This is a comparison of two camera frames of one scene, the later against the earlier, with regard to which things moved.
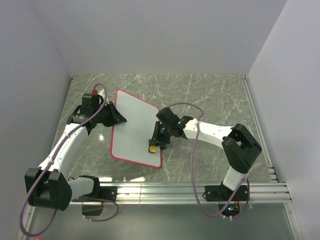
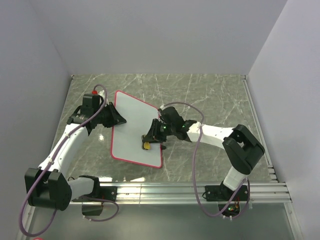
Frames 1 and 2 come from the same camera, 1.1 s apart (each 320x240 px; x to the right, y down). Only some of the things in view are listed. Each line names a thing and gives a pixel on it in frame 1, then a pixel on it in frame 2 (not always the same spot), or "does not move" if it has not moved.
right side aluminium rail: x=272 y=176 does not move
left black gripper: x=117 y=118 does not move
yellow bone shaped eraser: x=152 y=148 -> x=147 y=145
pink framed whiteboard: x=130 y=140 does not move
